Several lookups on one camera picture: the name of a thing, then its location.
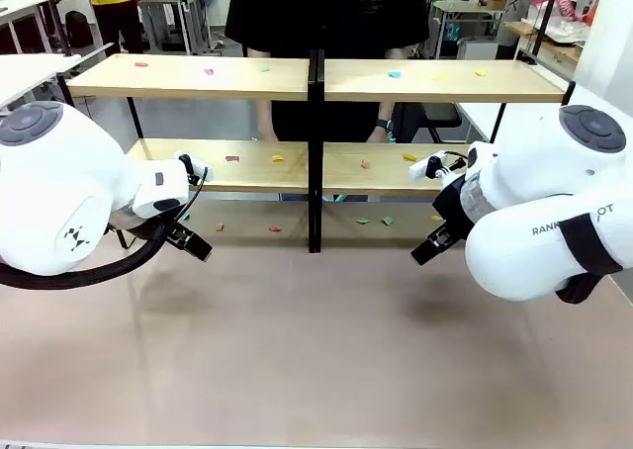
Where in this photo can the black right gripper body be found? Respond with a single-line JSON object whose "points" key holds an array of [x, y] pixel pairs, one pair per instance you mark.
{"points": [[454, 211]]}

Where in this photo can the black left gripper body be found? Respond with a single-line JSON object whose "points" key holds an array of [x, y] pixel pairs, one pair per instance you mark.
{"points": [[178, 234]]}

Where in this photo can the person's left forearm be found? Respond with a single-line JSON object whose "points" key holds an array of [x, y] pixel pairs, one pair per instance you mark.
{"points": [[383, 112]]}

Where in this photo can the person's right forearm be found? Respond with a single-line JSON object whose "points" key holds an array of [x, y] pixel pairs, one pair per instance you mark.
{"points": [[264, 120]]}

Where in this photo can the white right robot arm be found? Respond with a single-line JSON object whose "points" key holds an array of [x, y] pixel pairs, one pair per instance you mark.
{"points": [[539, 182]]}

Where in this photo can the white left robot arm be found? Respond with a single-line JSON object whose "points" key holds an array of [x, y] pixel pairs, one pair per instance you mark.
{"points": [[59, 187]]}

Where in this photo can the person's left hand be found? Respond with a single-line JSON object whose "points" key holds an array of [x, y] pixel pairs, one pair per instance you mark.
{"points": [[378, 136]]}

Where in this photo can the black chair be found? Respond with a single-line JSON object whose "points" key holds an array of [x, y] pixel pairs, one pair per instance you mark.
{"points": [[442, 115]]}

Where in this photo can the black wrist watch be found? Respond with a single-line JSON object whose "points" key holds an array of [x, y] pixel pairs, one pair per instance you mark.
{"points": [[385, 124]]}

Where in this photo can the blue paper scrap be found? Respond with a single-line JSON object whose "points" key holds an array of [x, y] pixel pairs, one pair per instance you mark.
{"points": [[394, 74]]}

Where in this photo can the person in grey clothes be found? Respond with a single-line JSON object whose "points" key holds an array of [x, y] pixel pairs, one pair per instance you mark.
{"points": [[519, 14]]}

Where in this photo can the black stand pole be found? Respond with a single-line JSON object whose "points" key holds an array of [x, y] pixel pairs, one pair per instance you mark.
{"points": [[546, 19], [58, 19]]}

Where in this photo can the white side table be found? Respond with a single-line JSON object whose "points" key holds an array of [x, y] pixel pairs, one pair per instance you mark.
{"points": [[29, 70]]}

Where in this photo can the black backpack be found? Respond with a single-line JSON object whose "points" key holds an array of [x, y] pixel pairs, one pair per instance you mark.
{"points": [[78, 28]]}

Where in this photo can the pink bag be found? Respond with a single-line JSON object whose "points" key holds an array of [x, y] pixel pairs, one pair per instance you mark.
{"points": [[565, 5]]}

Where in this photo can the person in black clothes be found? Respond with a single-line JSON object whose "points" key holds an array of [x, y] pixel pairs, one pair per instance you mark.
{"points": [[326, 14]]}

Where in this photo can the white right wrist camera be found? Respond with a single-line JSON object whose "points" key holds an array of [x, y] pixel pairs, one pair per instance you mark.
{"points": [[420, 168]]}

